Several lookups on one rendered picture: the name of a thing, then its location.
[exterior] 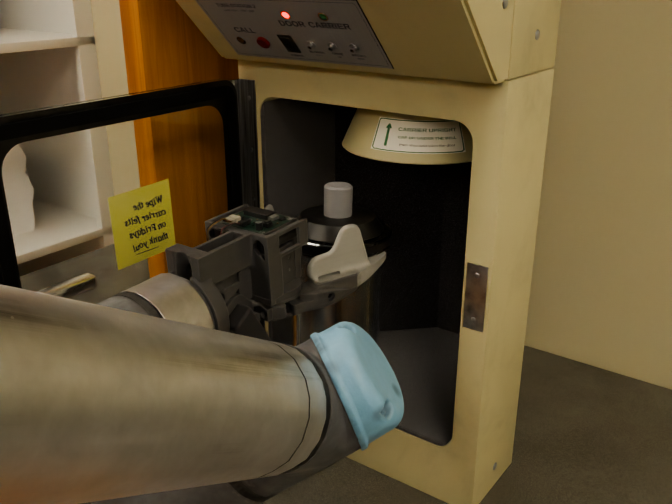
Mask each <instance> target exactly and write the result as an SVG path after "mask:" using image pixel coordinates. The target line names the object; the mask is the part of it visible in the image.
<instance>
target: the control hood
mask: <svg viewBox="0 0 672 504"><path fill-rule="evenodd" d="M357 1H358V3H359V5H360V6H361V8H362V10H363V12H364V14H365V16H366V17H367V19H368V21H369V23H370V25H371V27H372V29H373V30H374V32H375V34H376V36H377V38H378V40H379V41H380V43H381V45H382V47H383V49H384V51H385V52H386V54H387V56H388V58H389V60H390V62H391V64H392V65H393V67H394V69H389V68H378V67H367V66H356V65H345V64H334V63H323V62H312V61H301V60H290V59H279V58H268V57H257V56H246V55H238V54H237V53H236V52H235V50H234V49H233V48H232V46H231V45H230V44H229V43H228V41H227V40H226V39H225V38H224V36H223V35H222V34H221V32H220V31H219V30H218V29H217V27H216V26H215V25H214V24H213V22H212V21H211V20H210V19H209V17H208V16H207V15H206V13H205V12H204V11H203V10H202V8H201V7H200V6H199V5H198V3H197V2H196V1H195V0H176V2H177V3H178V4H179V5H180V7H181V8H182V9H183V10H184V11H185V13H186V14H187V15H188V16H189V18H190V19H191V20H192V21H193V22H194V24H195V25H196V26H197V27H198V29H199V30H200V31H201V32H202V33H203V35H204V36H205V37H206V38H207V40H208V41H209V42H210V43H211V44H212V46H213V47H214V48H215V49H216V51H217V52H218V53H219V54H220V55H221V57H224V58H226V59H237V60H247V61H257V62H268V63H278V64H289V65H299V66H310V67H320V68H330V69H341V70H351V71H362V72H372V73H382V74H393V75H403V76H414V77H424V78H434V79H445V80H455V81H466V82H476V83H486V84H498V83H501V82H504V79H507V78H508V70H509V58H510V46H511V35H512V23H513V11H514V0H357Z"/></svg>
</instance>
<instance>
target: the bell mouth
mask: <svg viewBox="0 0 672 504"><path fill-rule="evenodd" d="M342 146H343V147H344V148H345V149H346V150H347V151H348V152H350V153H352V154H354V155H357V156H360V157H364V158H367V159H372V160H377V161H383V162H390V163H399V164H413V165H447V164H460V163H468V162H472V152H473V139H472V135H471V133H470V131H469V129H468V128H467V127H466V126H465V125H464V124H462V123H461V122H458V121H454V120H446V119H439V118H431V117H423V116H416V115H408V114H400V113H392V112H385V111H377V110H369V109H362V108H357V110H356V112H355V115H354V117H353V119H352V121H351V124H350V126H349V128H348V130H347V132H346V135H345V137H344V139H343V141H342Z"/></svg>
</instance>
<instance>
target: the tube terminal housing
mask: <svg viewBox="0 0 672 504"><path fill-rule="evenodd" d="M561 1H562V0H514V11H513V23H512V35H511V46H510V58H509V70H508V78H507V79H504V82H501V83H498V84H486V83H476V82H466V81H455V80H445V79H434V78H424V77H414V76H403V75H393V74H382V73H372V72H362V71H351V70H341V69H330V68H320V67H310V66H299V65H289V64H278V63H268V62H257V61H247V60H238V73H239V79H248V80H255V89H256V113H257V138H258V163H259V188H260V208H262V209H264V194H263V168H262V142H261V117H260V112H261V107H262V104H263V103H264V102H266V101H270V100H275V99H280V98H285V99H292V100H300V101H308V102H315V103H323V104H331V105H339V106H346V107H354V108H362V109H369V110H377V111H385V112H392V113H400V114H408V115H416V116H423V117H431V118H439V119H446V120H454V121H458V122H461V123H462V124H464V125H465V126H466V127H467V128H468V129H469V131H470V133H471V135H472V139H473V152H472V167H471V181H470V195H469V209H468V223H467V237H466V251H465V265H464V279H463V293H462V307H461V322H460V336H459V350H458V364H457V378H456V392H455V406H454V420H453V434H452V439H451V440H450V441H449V442H448V443H447V444H446V445H444V446H438V445H435V444H433V443H431V442H428V441H426V440H423V439H421V438H418V437H416V436H414V435H411V434H409V433H406V432H404V431H401V430H399V429H396V428H394V429H392V430H391V431H389V432H387V433H386V434H384V435H383V436H381V437H379V438H378V439H376V440H374V441H373V442H371V443H370V444H369V445H368V448H367V449H365V450H363V451H362V450H361V449H359V450H357V451H355V452H354V453H352V454H350V455H348V456H346V457H347V458H350V459H352V460H354V461H356V462H358V463H361V464H363V465H365V466H367V467H369V468H372V469H374V470H376V471H378V472H380V473H383V474H385V475H387V476H389V477H391V478H394V479H396V480H398V481H400V482H402V483H405V484H407V485H409V486H411V487H413V488H416V489H418V490H420V491H422V492H424V493H426V494H429V495H431V496H433V497H435V498H437V499H440V500H442V501H444V502H446V503H448V504H479V503H480V502H481V501H482V499H483V498H484V497H485V496H486V494H487V493H488V492H489V490H490V489H491V488H492V487H493V485H494V484H495V483H496V482H497V480H498V479H499V478H500V476H501V475H502V474H503V473H504V471H505V470H506V469H507V468H508V466H509V465H510V464H511V462H512V453H513V444H514V435H515V426H516V417H517V407H518V398H519V389H520V380H521V371H522V361H523V352H524V343H525V334H526V325H527V315H528V306H529V297H530V288H531V279H532V270H533V260H534V251H535V242H536V233H537V224H538V214H539V205H540V196H541V187H542V178H543V168H544V159H545V150H546V141H547V132H548V122H549V113H550V104H551V95H552V86H553V76H554V68H552V67H554V65H555V56H556V47H557V37H558V28H559V19H560V10H561ZM467 262H469V263H473V264H477V265H481V266H485V267H489V269H488V281H487V293H486V304H485V316H484V328H483V333H482V332H479V331H476V330H472V329H469V328H466V327H463V317H464V303H465V289H466V275H467Z"/></svg>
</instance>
